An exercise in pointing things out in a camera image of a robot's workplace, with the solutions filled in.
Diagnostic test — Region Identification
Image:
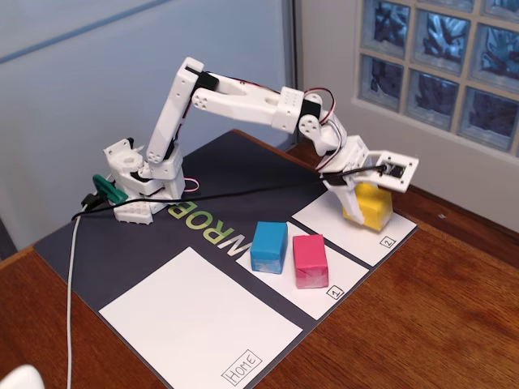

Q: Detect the white sheet marked two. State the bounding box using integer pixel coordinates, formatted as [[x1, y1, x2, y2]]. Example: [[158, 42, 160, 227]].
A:
[[291, 183, 418, 267]]

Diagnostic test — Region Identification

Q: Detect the dark grey printed mat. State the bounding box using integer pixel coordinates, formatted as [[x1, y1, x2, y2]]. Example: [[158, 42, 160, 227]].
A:
[[32, 129, 418, 389]]

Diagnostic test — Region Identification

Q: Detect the black camera cable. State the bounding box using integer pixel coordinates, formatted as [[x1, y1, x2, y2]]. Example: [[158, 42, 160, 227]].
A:
[[71, 164, 388, 222]]

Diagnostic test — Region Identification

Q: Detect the white cable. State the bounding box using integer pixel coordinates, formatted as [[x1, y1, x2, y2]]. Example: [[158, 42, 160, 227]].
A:
[[64, 216, 82, 389]]

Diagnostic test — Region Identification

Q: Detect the grey metal door post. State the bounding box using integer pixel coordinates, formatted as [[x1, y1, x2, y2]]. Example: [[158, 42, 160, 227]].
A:
[[281, 0, 303, 149]]

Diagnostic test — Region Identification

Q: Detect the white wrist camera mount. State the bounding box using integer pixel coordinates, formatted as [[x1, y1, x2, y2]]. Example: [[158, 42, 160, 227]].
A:
[[364, 150, 420, 192]]

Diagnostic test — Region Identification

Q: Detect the pink paper box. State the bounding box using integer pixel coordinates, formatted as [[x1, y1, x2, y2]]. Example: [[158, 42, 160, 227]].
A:
[[292, 233, 329, 290]]

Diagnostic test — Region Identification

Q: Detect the green table clamp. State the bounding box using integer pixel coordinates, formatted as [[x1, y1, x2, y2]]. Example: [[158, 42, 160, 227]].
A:
[[92, 173, 130, 204]]

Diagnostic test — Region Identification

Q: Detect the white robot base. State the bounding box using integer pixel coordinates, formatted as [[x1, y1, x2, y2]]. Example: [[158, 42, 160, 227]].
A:
[[103, 137, 187, 224]]

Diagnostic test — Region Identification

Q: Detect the yellow paper box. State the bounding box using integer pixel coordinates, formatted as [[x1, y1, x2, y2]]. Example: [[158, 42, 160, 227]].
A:
[[342, 182, 393, 233]]

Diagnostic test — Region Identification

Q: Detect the glass block window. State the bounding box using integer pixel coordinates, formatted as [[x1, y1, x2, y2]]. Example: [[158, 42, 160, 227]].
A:
[[351, 0, 519, 157]]

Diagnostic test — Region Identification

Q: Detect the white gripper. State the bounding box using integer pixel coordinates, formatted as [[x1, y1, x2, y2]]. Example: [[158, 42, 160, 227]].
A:
[[318, 135, 371, 225]]

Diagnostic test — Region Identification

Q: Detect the white sheet marked one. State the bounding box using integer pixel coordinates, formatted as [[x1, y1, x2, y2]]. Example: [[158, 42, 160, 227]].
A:
[[235, 221, 370, 321]]

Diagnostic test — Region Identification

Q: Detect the blue paper box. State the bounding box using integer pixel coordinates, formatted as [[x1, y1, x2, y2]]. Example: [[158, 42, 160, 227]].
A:
[[250, 220, 290, 275]]

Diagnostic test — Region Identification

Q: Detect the red white servo wire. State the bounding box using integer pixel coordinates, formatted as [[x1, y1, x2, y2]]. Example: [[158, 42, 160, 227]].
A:
[[303, 88, 350, 163]]

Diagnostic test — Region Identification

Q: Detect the white sheet marked home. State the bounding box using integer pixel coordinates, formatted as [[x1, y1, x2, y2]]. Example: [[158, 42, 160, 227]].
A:
[[98, 246, 304, 389]]

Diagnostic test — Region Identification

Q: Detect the white rounded object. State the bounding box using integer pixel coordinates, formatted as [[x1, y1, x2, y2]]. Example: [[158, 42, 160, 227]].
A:
[[0, 364, 48, 389]]

